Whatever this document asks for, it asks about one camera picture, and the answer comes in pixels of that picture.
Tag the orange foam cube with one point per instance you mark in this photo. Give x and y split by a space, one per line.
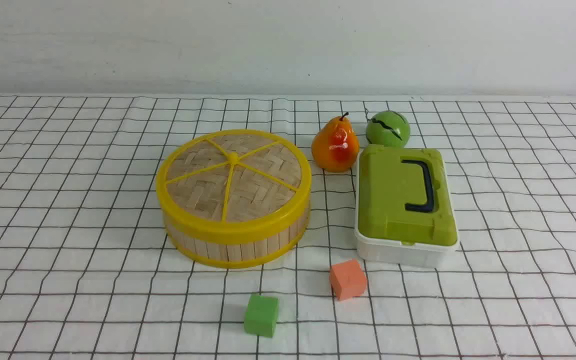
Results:
347 279

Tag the green lid white plastic box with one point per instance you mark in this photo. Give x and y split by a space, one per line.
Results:
403 212

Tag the green round toy fruit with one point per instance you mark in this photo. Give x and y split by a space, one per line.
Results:
388 128

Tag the green foam cube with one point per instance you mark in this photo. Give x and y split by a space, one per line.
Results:
261 315

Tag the white black grid tablecloth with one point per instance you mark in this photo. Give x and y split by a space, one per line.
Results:
87 271

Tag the orange red toy pear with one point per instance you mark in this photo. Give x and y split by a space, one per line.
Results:
335 148

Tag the yellow woven bamboo steamer lid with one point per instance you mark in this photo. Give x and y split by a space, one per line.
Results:
235 186

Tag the bamboo steamer basket base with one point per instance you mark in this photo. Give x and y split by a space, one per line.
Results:
239 255

